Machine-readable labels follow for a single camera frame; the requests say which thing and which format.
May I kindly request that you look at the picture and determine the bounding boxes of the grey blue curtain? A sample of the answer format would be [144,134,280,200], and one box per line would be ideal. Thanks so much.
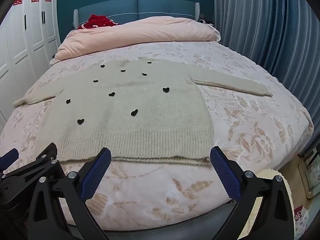
[214,0,320,157]

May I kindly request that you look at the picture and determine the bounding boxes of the white wardrobe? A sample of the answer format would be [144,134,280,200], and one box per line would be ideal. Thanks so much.
[0,0,62,127]

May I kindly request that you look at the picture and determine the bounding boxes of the red cloth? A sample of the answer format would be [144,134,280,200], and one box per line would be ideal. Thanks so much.
[77,14,121,30]

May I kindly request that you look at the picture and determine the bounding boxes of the cream knit sweater black hearts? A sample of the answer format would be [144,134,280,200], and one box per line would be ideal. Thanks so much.
[13,57,273,167]

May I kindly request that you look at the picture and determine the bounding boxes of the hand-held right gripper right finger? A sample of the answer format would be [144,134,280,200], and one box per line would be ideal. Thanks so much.
[211,146,296,240]

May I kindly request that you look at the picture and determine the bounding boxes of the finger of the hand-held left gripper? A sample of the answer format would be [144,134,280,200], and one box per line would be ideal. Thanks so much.
[0,148,20,172]
[0,142,60,179]

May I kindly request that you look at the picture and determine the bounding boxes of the wooden framed box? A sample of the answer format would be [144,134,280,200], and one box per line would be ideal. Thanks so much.
[297,147,320,199]

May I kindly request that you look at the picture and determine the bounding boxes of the floral floor mat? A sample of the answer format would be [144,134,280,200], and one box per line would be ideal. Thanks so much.
[292,204,305,229]

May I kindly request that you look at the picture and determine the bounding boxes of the pink pillow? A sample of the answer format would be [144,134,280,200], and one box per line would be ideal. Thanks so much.
[50,16,222,65]

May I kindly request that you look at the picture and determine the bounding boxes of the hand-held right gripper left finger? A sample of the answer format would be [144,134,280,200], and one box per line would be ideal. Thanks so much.
[27,147,112,240]

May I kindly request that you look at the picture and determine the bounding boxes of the blue upholstered bed headboard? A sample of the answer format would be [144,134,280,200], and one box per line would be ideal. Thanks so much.
[73,0,200,28]

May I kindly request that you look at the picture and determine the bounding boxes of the pink butterfly print bedspread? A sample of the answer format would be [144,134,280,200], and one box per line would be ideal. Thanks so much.
[0,41,314,232]

